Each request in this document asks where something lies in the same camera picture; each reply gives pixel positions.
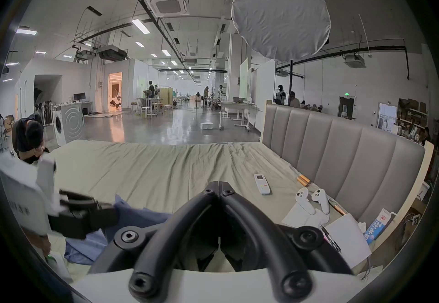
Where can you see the white remote control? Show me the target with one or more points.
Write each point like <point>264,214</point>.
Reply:
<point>262,184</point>

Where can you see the desk with monitor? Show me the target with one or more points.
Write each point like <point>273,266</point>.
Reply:
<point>80,99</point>

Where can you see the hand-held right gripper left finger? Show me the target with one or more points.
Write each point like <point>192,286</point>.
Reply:
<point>161,246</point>

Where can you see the white paper sheet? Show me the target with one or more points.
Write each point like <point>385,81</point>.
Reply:
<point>296,217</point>

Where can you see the white notebook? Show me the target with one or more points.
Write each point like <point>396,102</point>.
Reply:
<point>349,240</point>

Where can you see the grey padded headboard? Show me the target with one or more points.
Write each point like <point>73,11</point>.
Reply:
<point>343,157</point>

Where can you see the person's left hand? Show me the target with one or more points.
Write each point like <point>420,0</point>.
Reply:
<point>41,243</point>

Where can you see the shelf with boxes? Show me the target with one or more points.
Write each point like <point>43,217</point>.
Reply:
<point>411,120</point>

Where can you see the white hand controller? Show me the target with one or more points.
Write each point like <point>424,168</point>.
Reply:
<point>304,202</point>
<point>321,200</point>

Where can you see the studio lamp with white diffuser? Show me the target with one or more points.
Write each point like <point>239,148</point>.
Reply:
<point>281,17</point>

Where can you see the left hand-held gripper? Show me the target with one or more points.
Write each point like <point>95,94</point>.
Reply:
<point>24,192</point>

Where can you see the black pen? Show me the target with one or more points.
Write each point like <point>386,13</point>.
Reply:
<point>331,238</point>

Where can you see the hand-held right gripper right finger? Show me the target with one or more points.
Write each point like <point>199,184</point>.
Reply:
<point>274,246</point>

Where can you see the orange tipped wooden stick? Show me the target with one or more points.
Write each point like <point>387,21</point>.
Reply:
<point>338,207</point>
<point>303,180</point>

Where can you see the white washing machine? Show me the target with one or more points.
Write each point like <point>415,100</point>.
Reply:
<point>73,121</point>

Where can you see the white box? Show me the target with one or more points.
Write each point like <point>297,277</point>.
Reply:
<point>206,125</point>

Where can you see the white stool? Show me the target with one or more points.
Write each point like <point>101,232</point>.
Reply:
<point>167,108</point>
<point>145,111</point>

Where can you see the white table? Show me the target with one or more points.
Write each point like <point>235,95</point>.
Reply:
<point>236,105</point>

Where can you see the blue and white carton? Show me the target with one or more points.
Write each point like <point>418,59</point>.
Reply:
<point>375,228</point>

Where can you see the bed with pale green sheet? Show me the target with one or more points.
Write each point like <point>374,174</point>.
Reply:
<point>171,171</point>

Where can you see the dark blue shirt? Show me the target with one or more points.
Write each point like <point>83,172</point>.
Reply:
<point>144,219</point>

